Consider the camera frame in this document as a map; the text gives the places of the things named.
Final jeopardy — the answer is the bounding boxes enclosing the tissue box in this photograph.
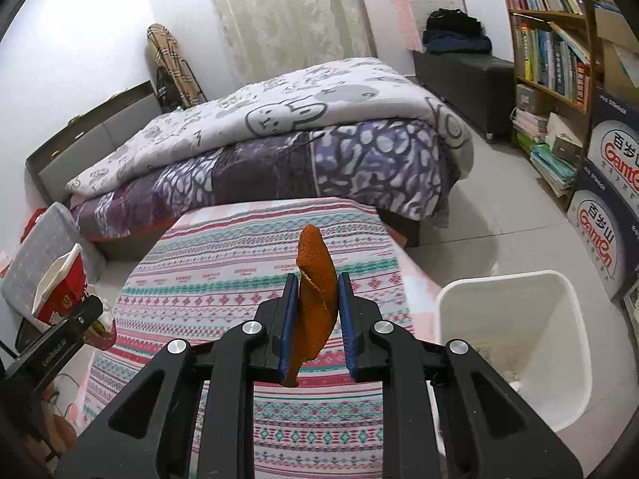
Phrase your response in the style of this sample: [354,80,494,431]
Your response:
[546,112,584,161]

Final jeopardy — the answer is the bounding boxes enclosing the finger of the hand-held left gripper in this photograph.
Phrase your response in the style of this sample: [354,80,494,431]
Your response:
[70,296,105,341]

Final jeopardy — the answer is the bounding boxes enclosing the grey checked cushion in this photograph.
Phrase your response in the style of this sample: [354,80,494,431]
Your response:
[1,202,107,321]

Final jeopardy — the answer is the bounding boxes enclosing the blue printed carton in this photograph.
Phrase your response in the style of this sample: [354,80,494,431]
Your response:
[583,87,639,201]
[566,174,639,301]

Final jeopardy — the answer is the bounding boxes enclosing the purple patterned blanket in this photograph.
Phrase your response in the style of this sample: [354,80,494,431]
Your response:
[69,119,461,243]

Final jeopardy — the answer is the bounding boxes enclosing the white cartoon printed blanket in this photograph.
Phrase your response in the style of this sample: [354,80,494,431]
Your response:
[65,57,476,196]

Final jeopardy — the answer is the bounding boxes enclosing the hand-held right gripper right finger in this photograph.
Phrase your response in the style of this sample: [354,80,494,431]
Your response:
[338,272,582,479]

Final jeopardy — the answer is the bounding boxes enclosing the person's left forearm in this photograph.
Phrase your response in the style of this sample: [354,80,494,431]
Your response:
[44,399,77,461]

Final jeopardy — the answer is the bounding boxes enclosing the black storage bench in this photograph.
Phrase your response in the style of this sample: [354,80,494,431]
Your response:
[413,52,516,137]

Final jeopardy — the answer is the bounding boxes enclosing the cream lace curtain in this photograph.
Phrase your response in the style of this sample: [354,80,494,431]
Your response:
[202,0,381,87]

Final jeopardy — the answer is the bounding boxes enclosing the red instant noodle cup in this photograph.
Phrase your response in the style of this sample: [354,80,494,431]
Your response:
[31,243,101,331]

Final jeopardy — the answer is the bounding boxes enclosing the white plastic trash bin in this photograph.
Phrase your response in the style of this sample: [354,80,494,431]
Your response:
[434,270,593,433]

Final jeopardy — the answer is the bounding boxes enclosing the brown cardboard box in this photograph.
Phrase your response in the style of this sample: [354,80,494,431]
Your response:
[593,4,639,91]

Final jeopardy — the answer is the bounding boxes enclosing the grey bed headboard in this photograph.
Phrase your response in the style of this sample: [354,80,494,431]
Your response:
[25,80,161,206]

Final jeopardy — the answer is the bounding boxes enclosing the row of thick colourful books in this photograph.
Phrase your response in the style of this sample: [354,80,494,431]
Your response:
[516,19,593,104]

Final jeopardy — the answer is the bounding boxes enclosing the wooden bookshelf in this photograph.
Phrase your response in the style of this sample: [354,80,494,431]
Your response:
[493,0,601,201]

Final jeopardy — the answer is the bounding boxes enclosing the orange peel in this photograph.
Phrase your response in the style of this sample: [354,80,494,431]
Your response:
[281,224,341,389]

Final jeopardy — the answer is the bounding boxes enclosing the pink striped patterned tablecloth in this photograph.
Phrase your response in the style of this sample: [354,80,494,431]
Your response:
[81,196,441,479]

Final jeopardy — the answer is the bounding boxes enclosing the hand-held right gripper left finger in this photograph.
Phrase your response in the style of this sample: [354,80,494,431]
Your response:
[55,273,301,479]

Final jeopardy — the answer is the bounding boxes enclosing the pile of dark clothes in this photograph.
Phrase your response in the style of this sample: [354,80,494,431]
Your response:
[422,8,493,57]

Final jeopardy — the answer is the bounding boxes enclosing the stack of flat books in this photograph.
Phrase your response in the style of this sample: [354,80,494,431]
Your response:
[510,85,583,197]

